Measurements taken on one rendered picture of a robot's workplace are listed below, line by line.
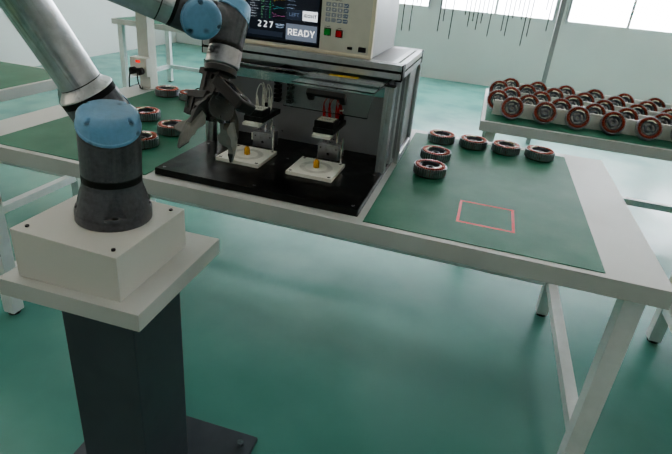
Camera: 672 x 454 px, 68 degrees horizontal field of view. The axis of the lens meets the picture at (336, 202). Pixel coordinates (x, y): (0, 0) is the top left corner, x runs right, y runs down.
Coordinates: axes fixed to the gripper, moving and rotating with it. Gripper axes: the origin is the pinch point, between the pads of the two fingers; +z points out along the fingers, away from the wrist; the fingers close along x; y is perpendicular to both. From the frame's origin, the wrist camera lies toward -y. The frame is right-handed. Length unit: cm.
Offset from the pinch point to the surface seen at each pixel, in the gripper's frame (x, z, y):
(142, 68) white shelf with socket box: -61, -42, 132
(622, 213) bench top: -105, -12, -70
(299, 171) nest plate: -46.9, -4.3, 13.0
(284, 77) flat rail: -45, -33, 26
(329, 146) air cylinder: -62, -16, 15
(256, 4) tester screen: -34, -53, 34
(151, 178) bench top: -17.9, 7.4, 44.2
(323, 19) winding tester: -44, -52, 14
